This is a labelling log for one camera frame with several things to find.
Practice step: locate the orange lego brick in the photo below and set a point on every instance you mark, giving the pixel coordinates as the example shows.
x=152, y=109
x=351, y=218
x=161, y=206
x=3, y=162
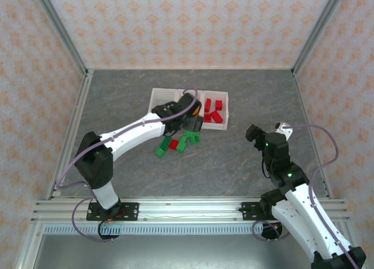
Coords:
x=197, y=110

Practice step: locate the white three-compartment container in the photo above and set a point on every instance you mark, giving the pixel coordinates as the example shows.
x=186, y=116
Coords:
x=159, y=98

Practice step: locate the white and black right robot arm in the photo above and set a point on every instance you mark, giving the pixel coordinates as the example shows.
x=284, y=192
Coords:
x=295, y=219

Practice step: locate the grey sheet metal tray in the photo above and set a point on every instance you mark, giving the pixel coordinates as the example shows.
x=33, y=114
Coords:
x=190, y=254

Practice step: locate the thin silver table-edge rail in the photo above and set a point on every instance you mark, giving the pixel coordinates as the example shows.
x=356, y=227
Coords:
x=190, y=69

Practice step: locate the silver aluminium side rail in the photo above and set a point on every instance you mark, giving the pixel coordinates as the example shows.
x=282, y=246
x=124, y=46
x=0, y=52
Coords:
x=304, y=105
x=71, y=128

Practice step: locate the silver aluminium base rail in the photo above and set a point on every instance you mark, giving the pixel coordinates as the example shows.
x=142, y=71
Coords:
x=190, y=210

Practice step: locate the silver aluminium frame post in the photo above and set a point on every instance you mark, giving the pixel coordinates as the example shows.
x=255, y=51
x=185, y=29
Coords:
x=60, y=29
x=318, y=29

